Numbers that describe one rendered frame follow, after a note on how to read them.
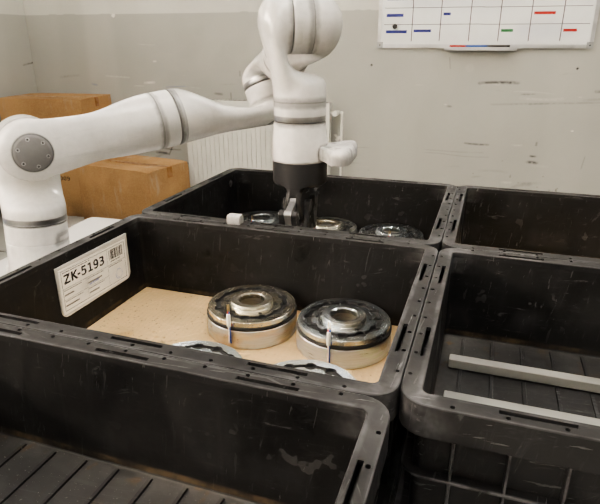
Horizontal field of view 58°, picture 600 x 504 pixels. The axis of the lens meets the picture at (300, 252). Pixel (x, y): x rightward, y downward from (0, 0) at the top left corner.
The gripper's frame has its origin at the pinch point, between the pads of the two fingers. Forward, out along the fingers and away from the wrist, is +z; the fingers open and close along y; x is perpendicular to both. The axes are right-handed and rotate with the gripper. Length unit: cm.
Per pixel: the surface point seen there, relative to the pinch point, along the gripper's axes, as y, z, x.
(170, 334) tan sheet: 22.6, 2.2, -9.5
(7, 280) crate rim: 32.8, -7.7, -20.6
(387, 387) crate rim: 41.2, -7.7, 16.7
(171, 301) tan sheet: 14.7, 2.3, -13.4
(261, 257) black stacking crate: 12.5, -4.2, -1.7
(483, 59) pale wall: -285, -19, 38
